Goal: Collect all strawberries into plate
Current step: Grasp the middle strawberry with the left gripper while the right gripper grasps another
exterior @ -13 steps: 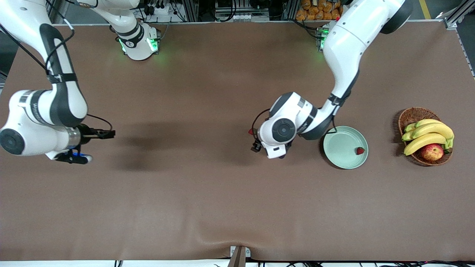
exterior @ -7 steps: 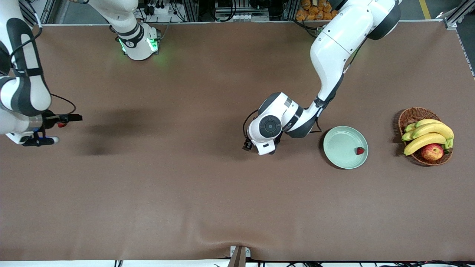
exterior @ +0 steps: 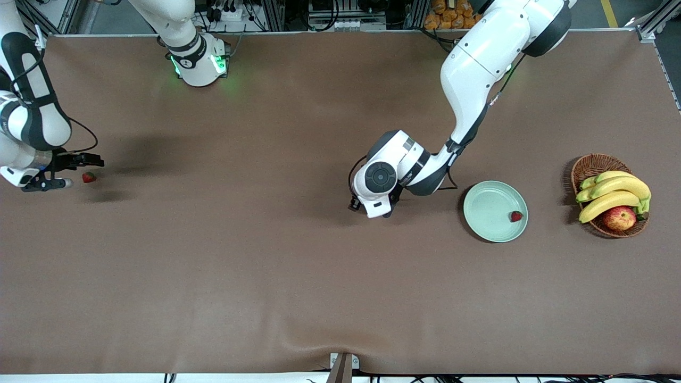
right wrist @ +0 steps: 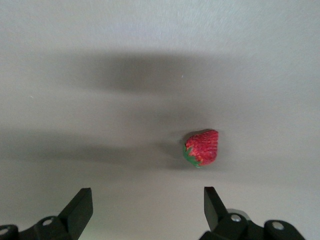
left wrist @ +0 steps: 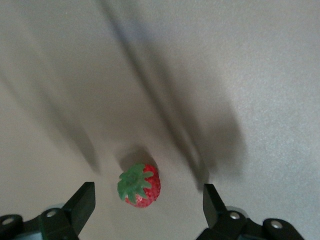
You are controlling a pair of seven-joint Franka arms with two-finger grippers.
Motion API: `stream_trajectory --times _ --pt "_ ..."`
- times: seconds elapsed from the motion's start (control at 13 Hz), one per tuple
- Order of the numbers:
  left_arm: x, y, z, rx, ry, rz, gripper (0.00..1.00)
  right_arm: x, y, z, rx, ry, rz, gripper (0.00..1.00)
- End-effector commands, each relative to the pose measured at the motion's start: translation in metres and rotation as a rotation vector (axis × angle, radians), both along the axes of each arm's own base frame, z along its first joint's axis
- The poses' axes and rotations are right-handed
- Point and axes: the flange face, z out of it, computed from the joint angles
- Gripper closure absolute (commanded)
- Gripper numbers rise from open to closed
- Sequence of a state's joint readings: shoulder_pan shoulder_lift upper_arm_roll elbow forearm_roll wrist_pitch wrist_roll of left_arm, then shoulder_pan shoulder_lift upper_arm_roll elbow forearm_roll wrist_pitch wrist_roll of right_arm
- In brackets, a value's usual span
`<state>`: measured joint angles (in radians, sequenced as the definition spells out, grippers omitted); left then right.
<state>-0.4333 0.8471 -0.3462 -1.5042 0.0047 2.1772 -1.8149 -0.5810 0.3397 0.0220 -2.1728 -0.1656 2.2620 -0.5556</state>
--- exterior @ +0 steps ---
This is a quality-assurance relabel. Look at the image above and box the pale green round plate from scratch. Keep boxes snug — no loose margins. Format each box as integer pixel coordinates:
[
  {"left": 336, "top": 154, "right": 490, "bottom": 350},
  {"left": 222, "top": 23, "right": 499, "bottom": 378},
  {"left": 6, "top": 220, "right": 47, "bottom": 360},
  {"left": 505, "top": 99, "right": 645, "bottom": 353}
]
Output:
[{"left": 463, "top": 180, "right": 529, "bottom": 244}]

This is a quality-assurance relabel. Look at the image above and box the brown table cloth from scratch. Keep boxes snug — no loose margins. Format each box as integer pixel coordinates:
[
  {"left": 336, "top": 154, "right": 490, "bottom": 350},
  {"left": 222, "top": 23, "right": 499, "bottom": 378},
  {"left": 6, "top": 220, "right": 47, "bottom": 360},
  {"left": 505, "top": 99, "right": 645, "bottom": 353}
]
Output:
[{"left": 0, "top": 29, "right": 681, "bottom": 376}]

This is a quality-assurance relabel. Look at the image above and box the white power strip with plugs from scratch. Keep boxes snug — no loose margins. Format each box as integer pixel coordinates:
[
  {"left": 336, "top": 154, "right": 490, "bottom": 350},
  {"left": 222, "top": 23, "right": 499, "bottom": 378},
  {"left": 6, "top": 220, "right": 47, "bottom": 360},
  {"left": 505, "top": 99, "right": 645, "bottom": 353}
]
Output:
[{"left": 206, "top": 0, "right": 244, "bottom": 23}]

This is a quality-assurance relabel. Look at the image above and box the pile of orange bread rolls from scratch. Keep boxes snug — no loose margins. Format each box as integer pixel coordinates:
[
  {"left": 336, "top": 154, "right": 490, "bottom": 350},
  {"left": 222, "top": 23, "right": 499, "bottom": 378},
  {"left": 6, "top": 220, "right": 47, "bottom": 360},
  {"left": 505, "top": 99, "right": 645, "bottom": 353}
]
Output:
[{"left": 423, "top": 0, "right": 487, "bottom": 30}]

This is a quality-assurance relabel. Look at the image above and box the brown wicker basket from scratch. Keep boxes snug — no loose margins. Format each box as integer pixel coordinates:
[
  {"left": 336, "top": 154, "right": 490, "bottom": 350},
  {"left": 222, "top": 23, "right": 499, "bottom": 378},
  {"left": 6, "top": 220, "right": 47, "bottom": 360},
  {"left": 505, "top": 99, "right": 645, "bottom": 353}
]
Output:
[{"left": 571, "top": 154, "right": 650, "bottom": 238}]

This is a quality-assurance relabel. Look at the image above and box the yellow banana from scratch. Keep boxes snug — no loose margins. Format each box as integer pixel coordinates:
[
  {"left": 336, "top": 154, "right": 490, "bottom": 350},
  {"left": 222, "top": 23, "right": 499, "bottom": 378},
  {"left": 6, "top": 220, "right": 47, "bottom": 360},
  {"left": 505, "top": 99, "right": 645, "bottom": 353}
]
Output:
[
  {"left": 578, "top": 191, "right": 642, "bottom": 224},
  {"left": 579, "top": 170, "right": 635, "bottom": 190},
  {"left": 576, "top": 176, "right": 652, "bottom": 203}
]

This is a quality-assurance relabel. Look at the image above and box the red apple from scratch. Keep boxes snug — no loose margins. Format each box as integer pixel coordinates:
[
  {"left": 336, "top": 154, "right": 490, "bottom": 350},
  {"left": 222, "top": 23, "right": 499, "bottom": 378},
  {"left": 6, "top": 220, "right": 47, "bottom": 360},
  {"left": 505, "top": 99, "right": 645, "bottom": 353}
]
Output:
[{"left": 603, "top": 206, "right": 637, "bottom": 232}]

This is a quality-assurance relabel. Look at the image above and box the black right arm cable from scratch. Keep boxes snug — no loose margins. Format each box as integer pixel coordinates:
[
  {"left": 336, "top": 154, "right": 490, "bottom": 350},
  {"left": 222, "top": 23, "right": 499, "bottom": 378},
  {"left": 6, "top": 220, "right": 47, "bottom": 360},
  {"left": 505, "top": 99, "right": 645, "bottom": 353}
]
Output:
[{"left": 68, "top": 117, "right": 99, "bottom": 155}]

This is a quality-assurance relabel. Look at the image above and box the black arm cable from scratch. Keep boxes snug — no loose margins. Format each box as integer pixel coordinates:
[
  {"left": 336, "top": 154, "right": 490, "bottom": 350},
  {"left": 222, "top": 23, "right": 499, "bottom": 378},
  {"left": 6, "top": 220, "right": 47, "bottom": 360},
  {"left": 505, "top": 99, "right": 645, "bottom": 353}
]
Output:
[
  {"left": 68, "top": 117, "right": 99, "bottom": 155},
  {"left": 347, "top": 51, "right": 528, "bottom": 212}
]

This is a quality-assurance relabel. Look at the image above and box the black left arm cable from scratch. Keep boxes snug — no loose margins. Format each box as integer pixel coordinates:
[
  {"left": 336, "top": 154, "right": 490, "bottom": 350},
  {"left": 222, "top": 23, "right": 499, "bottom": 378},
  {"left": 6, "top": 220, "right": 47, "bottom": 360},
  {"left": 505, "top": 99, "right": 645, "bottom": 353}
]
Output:
[{"left": 347, "top": 51, "right": 528, "bottom": 212}]

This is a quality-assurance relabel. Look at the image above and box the aluminium frame profile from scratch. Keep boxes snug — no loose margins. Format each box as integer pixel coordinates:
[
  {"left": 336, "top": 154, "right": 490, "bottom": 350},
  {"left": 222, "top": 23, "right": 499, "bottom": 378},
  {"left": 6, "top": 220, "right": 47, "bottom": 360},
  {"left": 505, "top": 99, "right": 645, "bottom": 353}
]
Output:
[
  {"left": 15, "top": 0, "right": 49, "bottom": 49},
  {"left": 636, "top": 0, "right": 681, "bottom": 43}
]

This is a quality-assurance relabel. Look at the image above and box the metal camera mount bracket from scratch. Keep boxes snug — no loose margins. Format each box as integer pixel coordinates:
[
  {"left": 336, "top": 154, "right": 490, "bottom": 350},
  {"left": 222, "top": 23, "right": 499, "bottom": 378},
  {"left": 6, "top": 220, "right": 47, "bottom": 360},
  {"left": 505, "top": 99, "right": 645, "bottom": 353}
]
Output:
[{"left": 329, "top": 352, "right": 360, "bottom": 383}]

